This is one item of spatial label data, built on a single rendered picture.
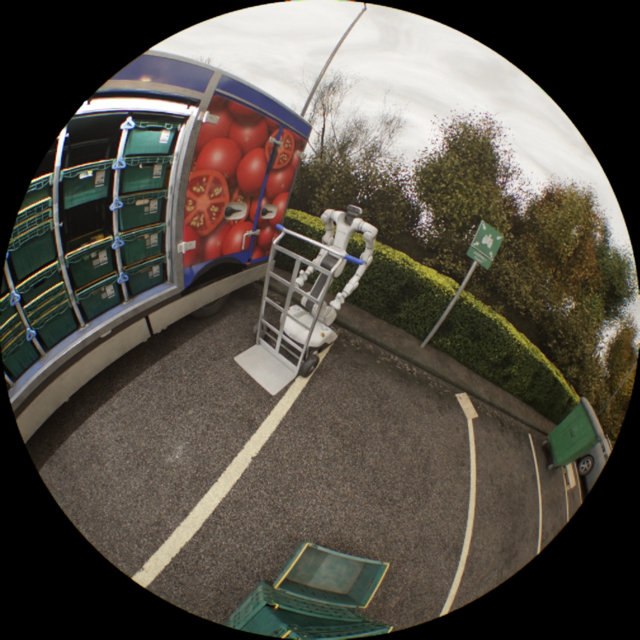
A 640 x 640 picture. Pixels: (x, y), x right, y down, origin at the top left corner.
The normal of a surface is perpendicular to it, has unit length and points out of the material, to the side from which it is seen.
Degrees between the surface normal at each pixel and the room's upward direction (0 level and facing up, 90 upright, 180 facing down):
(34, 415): 90
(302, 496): 0
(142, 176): 91
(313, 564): 0
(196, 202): 90
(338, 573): 0
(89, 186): 92
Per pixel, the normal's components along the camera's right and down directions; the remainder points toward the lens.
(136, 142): 0.82, 0.56
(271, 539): 0.29, -0.78
